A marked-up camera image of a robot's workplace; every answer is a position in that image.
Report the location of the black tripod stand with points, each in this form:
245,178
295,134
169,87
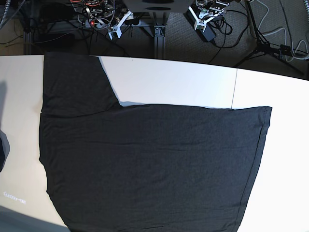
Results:
263,46

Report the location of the black T-shirt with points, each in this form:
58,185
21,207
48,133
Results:
143,168

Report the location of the dark object at left edge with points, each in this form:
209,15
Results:
4,149

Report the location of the black power adapter brick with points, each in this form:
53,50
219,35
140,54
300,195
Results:
208,34

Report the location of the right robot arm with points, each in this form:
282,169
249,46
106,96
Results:
97,14

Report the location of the aluminium frame post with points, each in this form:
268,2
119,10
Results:
160,22

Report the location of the grey power strip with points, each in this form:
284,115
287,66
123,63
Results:
100,24

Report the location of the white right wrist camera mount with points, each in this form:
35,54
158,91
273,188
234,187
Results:
115,31

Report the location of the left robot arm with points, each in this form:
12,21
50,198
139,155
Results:
207,4

